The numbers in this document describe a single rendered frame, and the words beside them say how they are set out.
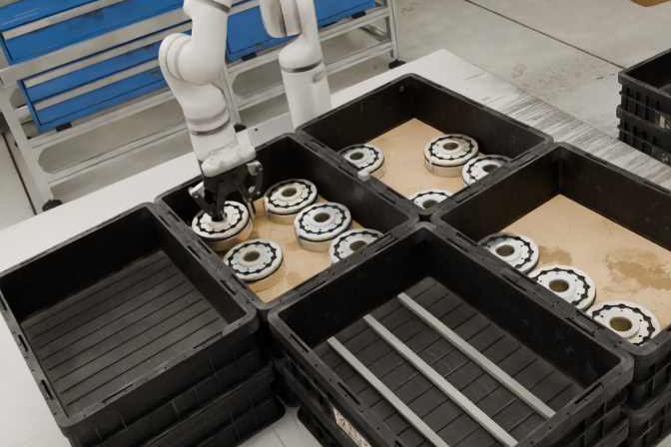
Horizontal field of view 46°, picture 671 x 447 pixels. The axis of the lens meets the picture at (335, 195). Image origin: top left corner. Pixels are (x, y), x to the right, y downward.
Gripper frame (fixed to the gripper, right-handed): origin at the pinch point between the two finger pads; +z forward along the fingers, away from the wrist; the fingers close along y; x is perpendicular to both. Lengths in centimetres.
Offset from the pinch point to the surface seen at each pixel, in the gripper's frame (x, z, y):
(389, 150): -5.5, 4.9, -35.0
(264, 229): 1.6, 4.5, -3.7
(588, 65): -118, 91, -194
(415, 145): -3.5, 4.9, -40.0
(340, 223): 12.6, 1.5, -14.4
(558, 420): 69, -6, -13
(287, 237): 6.5, 4.5, -6.1
